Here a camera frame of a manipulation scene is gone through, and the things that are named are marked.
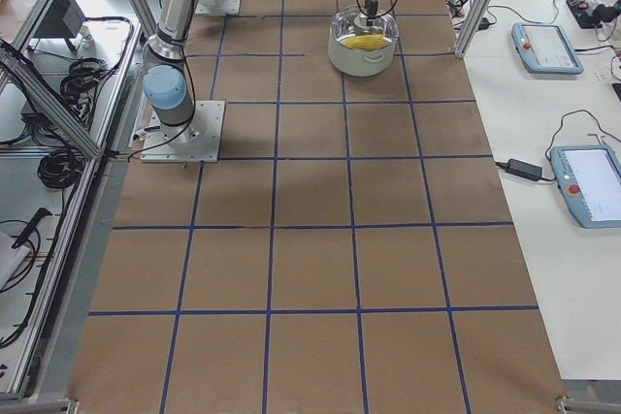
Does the far teach pendant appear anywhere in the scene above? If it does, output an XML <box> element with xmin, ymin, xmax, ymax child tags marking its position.
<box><xmin>511</xmin><ymin>23</ymin><xmax>583</xmax><ymax>76</ymax></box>

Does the yellow corn cob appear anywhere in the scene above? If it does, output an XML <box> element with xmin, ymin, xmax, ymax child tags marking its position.
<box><xmin>341</xmin><ymin>34</ymin><xmax>392</xmax><ymax>50</ymax></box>

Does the black power adapter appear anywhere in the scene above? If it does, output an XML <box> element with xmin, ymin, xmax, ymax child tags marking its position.
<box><xmin>506</xmin><ymin>158</ymin><xmax>542</xmax><ymax>181</ymax></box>

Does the black cable coil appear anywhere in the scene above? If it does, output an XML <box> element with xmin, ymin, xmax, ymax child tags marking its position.
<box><xmin>59</xmin><ymin>57</ymin><xmax>120</xmax><ymax>105</ymax></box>
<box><xmin>37</xmin><ymin>147</ymin><xmax>79</xmax><ymax>190</ymax></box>

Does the glass pot lid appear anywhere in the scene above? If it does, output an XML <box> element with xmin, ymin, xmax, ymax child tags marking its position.
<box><xmin>330</xmin><ymin>5</ymin><xmax>399</xmax><ymax>49</ymax></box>

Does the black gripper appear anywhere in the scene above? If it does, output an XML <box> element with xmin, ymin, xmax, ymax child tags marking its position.
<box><xmin>364</xmin><ymin>0</ymin><xmax>378</xmax><ymax>21</ymax></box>

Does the pale green cooking pot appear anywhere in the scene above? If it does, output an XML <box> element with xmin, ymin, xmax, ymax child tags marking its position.
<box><xmin>328</xmin><ymin>30</ymin><xmax>398</xmax><ymax>77</ymax></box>

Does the teach pendant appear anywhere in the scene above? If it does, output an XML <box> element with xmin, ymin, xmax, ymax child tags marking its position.
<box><xmin>550</xmin><ymin>144</ymin><xmax>620</xmax><ymax>229</ymax></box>
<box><xmin>511</xmin><ymin>23</ymin><xmax>583</xmax><ymax>76</ymax></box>

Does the black monitor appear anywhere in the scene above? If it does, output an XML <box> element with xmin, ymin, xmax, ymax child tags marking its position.
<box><xmin>34</xmin><ymin>0</ymin><xmax>85</xmax><ymax>51</ymax></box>

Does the upper black cable coil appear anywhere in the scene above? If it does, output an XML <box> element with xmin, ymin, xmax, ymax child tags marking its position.
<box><xmin>59</xmin><ymin>57</ymin><xmax>120</xmax><ymax>105</ymax></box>

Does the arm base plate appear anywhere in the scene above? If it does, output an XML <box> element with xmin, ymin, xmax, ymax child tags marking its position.
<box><xmin>195</xmin><ymin>0</ymin><xmax>241</xmax><ymax>16</ymax></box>
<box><xmin>139</xmin><ymin>101</ymin><xmax>225</xmax><ymax>163</ymax></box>

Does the near teach pendant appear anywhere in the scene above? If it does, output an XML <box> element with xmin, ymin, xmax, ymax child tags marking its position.
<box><xmin>550</xmin><ymin>144</ymin><xmax>620</xmax><ymax>229</ymax></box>

